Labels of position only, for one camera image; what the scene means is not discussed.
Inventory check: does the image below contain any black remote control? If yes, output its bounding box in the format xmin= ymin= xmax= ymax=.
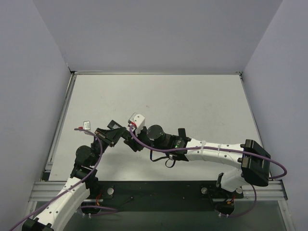
xmin=121 ymin=130 xmax=132 ymax=145

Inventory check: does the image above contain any black battery cover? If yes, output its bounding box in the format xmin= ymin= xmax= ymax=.
xmin=178 ymin=128 xmax=187 ymax=138

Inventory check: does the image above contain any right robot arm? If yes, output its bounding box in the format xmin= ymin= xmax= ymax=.
xmin=124 ymin=125 xmax=270 ymax=192

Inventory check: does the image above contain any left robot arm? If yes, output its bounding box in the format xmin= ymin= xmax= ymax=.
xmin=21 ymin=127 xmax=127 ymax=231

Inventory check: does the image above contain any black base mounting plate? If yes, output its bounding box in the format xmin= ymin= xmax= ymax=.
xmin=82 ymin=180 xmax=244 ymax=212

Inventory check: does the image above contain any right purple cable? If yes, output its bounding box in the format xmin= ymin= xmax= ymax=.
xmin=129 ymin=125 xmax=287 ymax=218

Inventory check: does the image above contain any purple cable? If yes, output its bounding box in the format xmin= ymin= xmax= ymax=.
xmin=129 ymin=125 xmax=287 ymax=218
xmin=11 ymin=128 xmax=118 ymax=229

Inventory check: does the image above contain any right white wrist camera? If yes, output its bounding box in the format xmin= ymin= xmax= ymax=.
xmin=128 ymin=113 xmax=145 ymax=133

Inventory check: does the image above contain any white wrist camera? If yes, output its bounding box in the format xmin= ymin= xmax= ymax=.
xmin=128 ymin=113 xmax=145 ymax=133
xmin=79 ymin=121 xmax=91 ymax=130

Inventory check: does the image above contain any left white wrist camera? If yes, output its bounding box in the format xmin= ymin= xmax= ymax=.
xmin=79 ymin=121 xmax=91 ymax=130

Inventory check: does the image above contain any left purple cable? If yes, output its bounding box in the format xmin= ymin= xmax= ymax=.
xmin=11 ymin=128 xmax=118 ymax=229

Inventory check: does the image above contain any aluminium front rail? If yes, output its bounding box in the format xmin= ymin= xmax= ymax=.
xmin=29 ymin=180 xmax=288 ymax=202

